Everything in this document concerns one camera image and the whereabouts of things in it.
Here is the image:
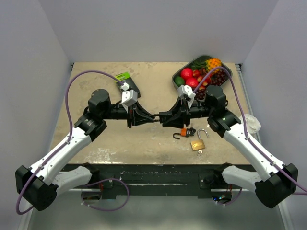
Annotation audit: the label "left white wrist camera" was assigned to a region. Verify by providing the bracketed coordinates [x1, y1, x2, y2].
[121, 90, 138, 107]

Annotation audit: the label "brass padlock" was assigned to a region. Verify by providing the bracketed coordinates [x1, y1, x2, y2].
[190, 129, 210, 151]

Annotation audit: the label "red yellow cherries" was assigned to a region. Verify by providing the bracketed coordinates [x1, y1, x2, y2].
[193, 69, 213, 90]

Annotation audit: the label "red apple lower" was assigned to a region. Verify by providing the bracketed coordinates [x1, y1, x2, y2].
[185, 77, 199, 89]

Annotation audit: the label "orange black padlock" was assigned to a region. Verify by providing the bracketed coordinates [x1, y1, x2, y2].
[172, 128, 189, 139]

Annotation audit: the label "Gillette razor box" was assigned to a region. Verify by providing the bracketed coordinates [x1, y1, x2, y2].
[115, 72, 141, 98]

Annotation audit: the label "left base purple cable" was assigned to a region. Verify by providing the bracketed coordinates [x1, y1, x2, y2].
[81, 178, 130, 211]

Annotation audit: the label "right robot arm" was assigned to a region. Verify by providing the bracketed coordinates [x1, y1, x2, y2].
[159, 85, 298, 208]

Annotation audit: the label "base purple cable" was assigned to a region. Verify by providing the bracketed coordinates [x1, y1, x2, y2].
[214, 185, 243, 206]
[81, 178, 130, 211]

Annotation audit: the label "red apple upper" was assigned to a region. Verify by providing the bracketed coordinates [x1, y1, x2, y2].
[180, 68, 193, 80]

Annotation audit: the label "orange padlock key bunch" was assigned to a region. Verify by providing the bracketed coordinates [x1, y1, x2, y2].
[187, 123, 196, 137]

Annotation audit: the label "grey fruit tray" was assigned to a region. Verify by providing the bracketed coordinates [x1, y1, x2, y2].
[172, 55, 232, 89]

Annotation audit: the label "white paper roll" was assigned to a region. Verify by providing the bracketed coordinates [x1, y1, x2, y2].
[244, 114, 261, 135]

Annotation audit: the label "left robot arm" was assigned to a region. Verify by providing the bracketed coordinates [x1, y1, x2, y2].
[15, 89, 156, 211]

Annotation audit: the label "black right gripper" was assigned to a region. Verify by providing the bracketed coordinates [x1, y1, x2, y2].
[162, 96, 213, 129]

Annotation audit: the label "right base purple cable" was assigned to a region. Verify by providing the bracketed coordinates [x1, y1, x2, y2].
[214, 185, 243, 206]

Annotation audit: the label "green lime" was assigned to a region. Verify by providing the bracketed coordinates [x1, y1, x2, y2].
[174, 76, 185, 87]

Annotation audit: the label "orange yellow pineapple toy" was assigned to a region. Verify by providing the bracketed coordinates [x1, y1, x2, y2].
[205, 58, 222, 73]

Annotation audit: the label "red apple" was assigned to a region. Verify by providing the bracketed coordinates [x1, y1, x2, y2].
[180, 68, 193, 80]
[185, 77, 199, 89]

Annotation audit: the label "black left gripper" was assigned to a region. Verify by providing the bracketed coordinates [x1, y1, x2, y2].
[101, 100, 155, 128]

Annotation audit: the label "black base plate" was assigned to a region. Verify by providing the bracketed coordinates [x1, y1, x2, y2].
[59, 162, 257, 200]

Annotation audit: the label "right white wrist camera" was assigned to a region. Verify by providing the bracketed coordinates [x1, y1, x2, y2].
[177, 85, 196, 101]

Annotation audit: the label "green leafy sprig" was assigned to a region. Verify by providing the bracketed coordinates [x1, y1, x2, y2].
[190, 59, 207, 70]

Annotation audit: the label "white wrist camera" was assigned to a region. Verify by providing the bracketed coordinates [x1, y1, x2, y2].
[121, 90, 138, 107]
[177, 85, 196, 101]

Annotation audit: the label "dark red grape bunch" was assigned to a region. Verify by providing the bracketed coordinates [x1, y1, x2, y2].
[196, 69, 228, 100]

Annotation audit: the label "black KAIJING padlock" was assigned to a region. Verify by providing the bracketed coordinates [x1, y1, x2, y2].
[150, 111, 172, 124]

